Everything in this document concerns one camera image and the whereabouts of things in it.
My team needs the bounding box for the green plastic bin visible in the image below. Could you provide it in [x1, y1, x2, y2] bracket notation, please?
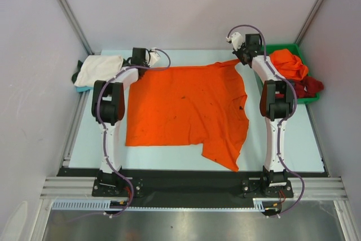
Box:
[252, 43, 319, 104]

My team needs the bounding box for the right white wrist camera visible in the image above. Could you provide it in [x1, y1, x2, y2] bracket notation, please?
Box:
[226, 32, 244, 51]

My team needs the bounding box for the dark red t shirt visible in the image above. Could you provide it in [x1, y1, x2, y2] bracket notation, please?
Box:
[294, 76, 324, 99]

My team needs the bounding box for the aluminium corner post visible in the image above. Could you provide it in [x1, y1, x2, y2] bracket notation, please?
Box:
[294, 0, 325, 46]
[57, 0, 94, 55]

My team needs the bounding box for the folded white t shirt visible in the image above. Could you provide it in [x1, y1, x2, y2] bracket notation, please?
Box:
[73, 54, 125, 88]

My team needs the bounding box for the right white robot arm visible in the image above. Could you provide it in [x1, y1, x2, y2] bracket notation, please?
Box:
[227, 32, 297, 198]

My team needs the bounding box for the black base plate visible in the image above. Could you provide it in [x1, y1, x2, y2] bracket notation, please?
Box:
[241, 179, 294, 198]
[91, 179, 144, 198]

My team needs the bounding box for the right aluminium corner post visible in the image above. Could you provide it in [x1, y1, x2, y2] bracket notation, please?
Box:
[294, 0, 325, 46]

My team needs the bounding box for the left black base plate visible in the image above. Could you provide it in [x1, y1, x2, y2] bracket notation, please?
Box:
[91, 179, 144, 198]

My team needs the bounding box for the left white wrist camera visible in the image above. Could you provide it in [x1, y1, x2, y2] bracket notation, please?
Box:
[146, 49, 160, 67]

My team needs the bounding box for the left aluminium corner post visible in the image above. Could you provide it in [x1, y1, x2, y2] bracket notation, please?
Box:
[57, 0, 94, 55]

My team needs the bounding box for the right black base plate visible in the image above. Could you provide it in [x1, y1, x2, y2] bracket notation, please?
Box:
[241, 179, 294, 198]

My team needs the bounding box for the left aluminium side rail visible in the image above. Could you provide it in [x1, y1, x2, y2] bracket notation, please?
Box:
[60, 91, 89, 168]

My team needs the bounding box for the orange t shirt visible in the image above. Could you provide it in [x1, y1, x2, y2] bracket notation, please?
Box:
[270, 49, 309, 81]
[125, 60, 249, 172]

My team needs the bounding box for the folded light blue t shirt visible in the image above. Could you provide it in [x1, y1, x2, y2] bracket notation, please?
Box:
[75, 86, 93, 93]

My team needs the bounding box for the white slotted cable duct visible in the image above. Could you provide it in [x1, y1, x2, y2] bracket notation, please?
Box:
[52, 199, 276, 212]

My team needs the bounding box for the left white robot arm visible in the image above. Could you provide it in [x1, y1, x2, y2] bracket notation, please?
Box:
[91, 47, 160, 196]

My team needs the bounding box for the aluminium front rail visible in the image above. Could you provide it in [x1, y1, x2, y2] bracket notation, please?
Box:
[40, 177, 348, 200]

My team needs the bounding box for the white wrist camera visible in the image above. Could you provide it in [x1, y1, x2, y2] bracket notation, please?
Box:
[226, 32, 244, 51]
[146, 49, 160, 67]

